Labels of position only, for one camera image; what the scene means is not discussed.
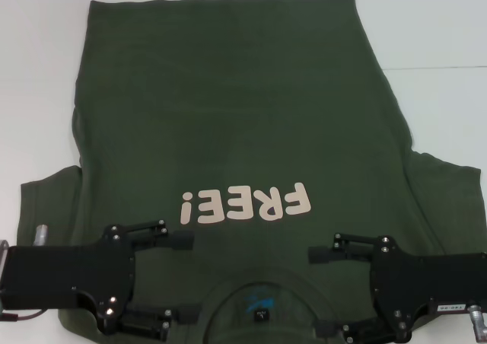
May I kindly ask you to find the dark green FREE T-shirt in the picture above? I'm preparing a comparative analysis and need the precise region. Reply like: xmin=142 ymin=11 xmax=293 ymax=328
xmin=19 ymin=0 xmax=487 ymax=344

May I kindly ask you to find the silver elbow plug right gripper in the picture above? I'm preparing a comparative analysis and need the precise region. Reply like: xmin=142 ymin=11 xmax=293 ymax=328
xmin=468 ymin=302 xmax=487 ymax=339

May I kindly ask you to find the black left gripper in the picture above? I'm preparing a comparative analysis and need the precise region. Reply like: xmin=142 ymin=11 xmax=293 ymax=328
xmin=0 ymin=218 xmax=208 ymax=338

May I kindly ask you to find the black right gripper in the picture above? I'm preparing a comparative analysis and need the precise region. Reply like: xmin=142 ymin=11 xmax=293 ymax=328
xmin=307 ymin=232 xmax=487 ymax=344

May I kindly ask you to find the small silver cylinder stub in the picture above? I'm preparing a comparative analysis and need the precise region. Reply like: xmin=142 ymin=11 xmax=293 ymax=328
xmin=35 ymin=225 xmax=51 ymax=247

